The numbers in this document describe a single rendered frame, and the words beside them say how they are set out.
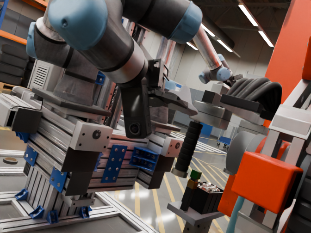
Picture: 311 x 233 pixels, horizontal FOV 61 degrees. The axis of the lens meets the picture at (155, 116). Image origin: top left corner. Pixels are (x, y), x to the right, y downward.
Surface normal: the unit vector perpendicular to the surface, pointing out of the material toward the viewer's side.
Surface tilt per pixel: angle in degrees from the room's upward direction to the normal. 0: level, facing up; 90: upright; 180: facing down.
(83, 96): 72
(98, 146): 90
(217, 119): 90
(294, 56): 90
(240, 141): 56
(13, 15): 90
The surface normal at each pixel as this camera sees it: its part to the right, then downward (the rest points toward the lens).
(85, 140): 0.72, 0.28
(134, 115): -0.40, 0.18
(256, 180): -0.61, -0.16
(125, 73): 0.31, 0.81
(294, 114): -0.21, -0.78
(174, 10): 0.43, 0.26
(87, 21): 0.54, 0.62
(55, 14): -0.39, -0.38
